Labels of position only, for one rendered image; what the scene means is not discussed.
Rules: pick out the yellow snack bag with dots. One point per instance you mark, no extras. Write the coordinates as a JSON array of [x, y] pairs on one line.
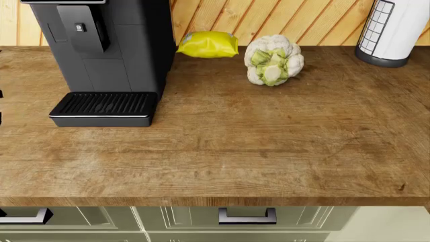
[[208, 45]]

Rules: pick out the white cauliflower head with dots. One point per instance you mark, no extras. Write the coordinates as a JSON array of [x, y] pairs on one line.
[[273, 59]]

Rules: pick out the green cabinet drawer front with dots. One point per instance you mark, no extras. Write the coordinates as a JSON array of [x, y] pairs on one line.
[[84, 218], [188, 218]]

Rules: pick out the black coffee machine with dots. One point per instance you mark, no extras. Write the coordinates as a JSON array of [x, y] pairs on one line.
[[111, 63]]

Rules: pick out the white paper towel roll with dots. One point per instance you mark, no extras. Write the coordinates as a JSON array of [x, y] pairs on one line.
[[403, 25]]

